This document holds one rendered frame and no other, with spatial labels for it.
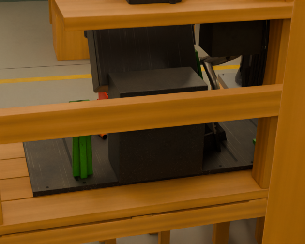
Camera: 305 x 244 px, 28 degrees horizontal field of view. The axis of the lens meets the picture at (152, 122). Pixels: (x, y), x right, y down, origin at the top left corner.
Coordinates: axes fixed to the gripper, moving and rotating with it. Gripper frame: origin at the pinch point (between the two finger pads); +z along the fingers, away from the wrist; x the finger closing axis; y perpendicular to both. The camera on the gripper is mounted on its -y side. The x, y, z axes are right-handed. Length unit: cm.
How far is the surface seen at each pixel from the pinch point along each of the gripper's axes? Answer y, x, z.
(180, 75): -4.4, 12.0, 13.8
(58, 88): 122, -274, 50
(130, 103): -16, 38, 36
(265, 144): -37.1, 7.9, -3.3
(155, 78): -3.2, 14.7, 22.6
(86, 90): 111, -273, 30
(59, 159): -10, -11, 63
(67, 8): 12, 53, 44
